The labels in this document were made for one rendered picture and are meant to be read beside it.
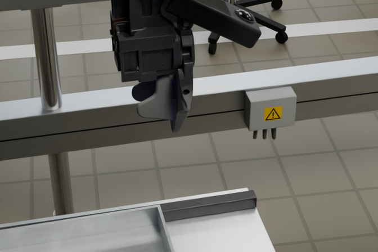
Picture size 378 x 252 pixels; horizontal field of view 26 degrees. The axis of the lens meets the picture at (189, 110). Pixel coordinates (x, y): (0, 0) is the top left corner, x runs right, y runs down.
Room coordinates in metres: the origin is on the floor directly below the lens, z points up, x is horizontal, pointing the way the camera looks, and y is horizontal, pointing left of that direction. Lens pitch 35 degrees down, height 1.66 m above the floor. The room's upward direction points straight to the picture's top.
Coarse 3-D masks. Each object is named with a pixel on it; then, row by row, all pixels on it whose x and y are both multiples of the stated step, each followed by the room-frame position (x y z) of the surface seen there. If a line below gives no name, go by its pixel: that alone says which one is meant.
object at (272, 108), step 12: (252, 96) 1.67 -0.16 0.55; (264, 96) 1.67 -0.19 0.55; (276, 96) 1.67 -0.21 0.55; (288, 96) 1.67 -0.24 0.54; (252, 108) 1.64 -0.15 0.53; (264, 108) 1.65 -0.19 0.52; (276, 108) 1.66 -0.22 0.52; (288, 108) 1.67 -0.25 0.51; (252, 120) 1.65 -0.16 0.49; (264, 120) 1.65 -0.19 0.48; (276, 120) 1.66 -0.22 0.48; (288, 120) 1.67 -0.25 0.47
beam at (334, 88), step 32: (320, 64) 1.81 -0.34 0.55; (352, 64) 1.81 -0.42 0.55; (64, 96) 1.66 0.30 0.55; (96, 96) 1.66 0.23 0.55; (128, 96) 1.66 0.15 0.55; (192, 96) 1.66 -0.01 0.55; (224, 96) 1.68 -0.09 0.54; (320, 96) 1.74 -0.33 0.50; (352, 96) 1.76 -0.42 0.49; (0, 128) 1.56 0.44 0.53; (32, 128) 1.58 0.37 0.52; (64, 128) 1.59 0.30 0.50; (96, 128) 1.61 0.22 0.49; (128, 128) 1.63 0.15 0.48; (160, 128) 1.64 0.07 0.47; (192, 128) 1.66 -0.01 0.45; (224, 128) 1.68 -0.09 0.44; (0, 160) 1.56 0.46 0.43
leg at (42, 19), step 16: (32, 16) 1.61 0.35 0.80; (48, 16) 1.61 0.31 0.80; (48, 32) 1.61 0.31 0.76; (48, 48) 1.60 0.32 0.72; (48, 64) 1.60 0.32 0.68; (48, 80) 1.60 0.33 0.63; (48, 96) 1.60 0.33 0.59; (48, 160) 1.62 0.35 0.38; (64, 160) 1.61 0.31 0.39; (64, 176) 1.61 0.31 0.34; (64, 192) 1.60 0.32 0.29; (64, 208) 1.60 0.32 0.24
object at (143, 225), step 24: (96, 216) 0.82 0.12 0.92; (120, 216) 0.83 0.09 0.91; (144, 216) 0.84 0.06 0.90; (0, 240) 0.79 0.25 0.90; (24, 240) 0.80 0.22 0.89; (48, 240) 0.81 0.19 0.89; (72, 240) 0.81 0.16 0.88; (96, 240) 0.81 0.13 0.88; (120, 240) 0.81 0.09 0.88; (144, 240) 0.81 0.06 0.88; (168, 240) 0.78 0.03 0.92
